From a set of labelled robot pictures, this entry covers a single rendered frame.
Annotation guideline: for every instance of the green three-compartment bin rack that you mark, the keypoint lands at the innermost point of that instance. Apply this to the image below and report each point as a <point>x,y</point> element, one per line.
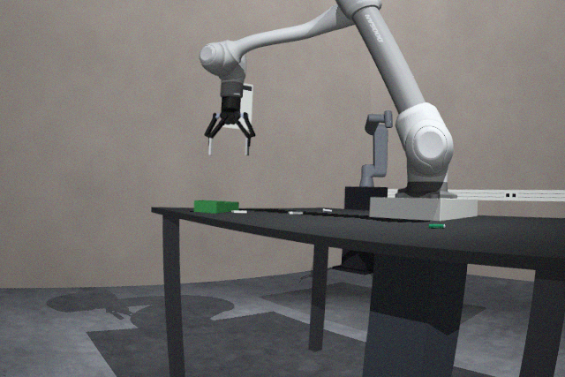
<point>211,206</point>

